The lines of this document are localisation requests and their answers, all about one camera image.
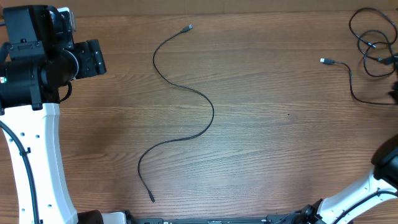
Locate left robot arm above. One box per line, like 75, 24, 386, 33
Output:
1, 5, 106, 224

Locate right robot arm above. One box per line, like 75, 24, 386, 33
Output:
292, 135, 397, 224

